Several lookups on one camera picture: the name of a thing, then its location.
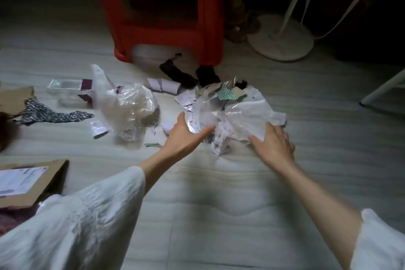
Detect person's right hand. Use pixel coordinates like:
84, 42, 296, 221
248, 122, 297, 171

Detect person's left hand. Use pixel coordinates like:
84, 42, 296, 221
159, 112, 216, 163

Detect pile of mixed scrap litter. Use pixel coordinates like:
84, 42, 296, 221
151, 89, 233, 156

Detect black mesh piece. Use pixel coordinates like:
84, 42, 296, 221
159, 53, 199, 87
195, 65, 221, 85

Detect small white paper scrap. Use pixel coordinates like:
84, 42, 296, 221
89, 119, 112, 139

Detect clear plastic box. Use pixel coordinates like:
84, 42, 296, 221
46, 78, 95, 109

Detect black white patterned cloth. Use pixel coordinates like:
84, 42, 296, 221
14, 98, 95, 127

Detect brown labelled cardboard mailer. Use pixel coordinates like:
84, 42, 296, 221
0, 159, 70, 210

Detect torn cardboard pieces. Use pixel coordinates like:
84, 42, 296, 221
0, 86, 35, 152

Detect red-lined waste basket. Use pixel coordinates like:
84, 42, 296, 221
0, 206, 35, 237

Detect person's right forearm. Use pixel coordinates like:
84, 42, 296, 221
272, 160, 363, 269

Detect person's left forearm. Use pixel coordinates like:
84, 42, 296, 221
138, 148, 181, 196

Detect white round fan base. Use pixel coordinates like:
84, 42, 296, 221
247, 14, 314, 62

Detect red plastic stool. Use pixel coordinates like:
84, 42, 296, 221
88, 0, 227, 66

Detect white left sleeve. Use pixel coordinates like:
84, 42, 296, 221
0, 166, 146, 270

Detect white sleeve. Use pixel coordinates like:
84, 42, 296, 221
349, 209, 405, 270
0, 166, 146, 270

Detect white right sleeve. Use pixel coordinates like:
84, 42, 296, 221
349, 209, 405, 270

